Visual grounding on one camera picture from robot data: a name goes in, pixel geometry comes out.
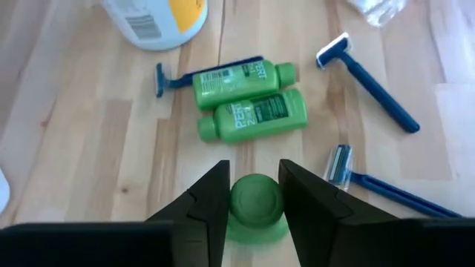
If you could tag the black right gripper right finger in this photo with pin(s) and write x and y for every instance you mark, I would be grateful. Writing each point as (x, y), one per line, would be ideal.
(315, 215)

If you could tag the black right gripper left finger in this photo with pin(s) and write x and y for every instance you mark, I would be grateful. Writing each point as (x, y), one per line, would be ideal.
(204, 222)

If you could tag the green travel shampoo bottle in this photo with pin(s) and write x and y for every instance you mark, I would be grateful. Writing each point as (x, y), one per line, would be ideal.
(237, 83)
(259, 116)
(256, 200)

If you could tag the blue disposable razor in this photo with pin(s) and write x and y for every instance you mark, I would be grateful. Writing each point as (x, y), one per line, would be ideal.
(393, 193)
(375, 89)
(178, 81)

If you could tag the white wipes canister yellow label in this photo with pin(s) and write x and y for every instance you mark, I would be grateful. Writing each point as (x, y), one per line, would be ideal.
(156, 33)

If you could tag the clear bag of cotton pads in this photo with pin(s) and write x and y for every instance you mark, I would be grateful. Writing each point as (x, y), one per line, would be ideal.
(378, 11)

